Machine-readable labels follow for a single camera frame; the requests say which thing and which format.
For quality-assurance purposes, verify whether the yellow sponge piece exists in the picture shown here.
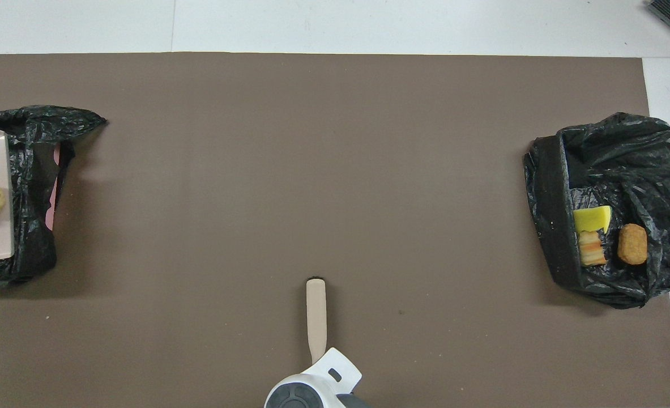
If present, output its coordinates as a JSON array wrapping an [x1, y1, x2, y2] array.
[[573, 205, 612, 233]]

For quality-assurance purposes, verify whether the brown cork-like foam chunk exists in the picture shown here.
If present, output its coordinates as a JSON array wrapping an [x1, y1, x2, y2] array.
[[617, 223, 648, 266]]

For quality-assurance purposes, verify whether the left black trash bag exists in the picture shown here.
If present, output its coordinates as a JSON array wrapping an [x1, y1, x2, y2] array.
[[0, 105, 108, 286]]

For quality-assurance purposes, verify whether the black trash bag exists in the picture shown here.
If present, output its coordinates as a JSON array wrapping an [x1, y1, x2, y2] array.
[[523, 112, 670, 309], [0, 105, 108, 286]]

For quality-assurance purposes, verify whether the right black trash bag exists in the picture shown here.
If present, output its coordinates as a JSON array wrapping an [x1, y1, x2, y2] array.
[[523, 112, 670, 309]]

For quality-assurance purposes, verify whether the brown table mat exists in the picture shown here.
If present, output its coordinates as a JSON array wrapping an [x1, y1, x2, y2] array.
[[0, 53, 670, 408]]

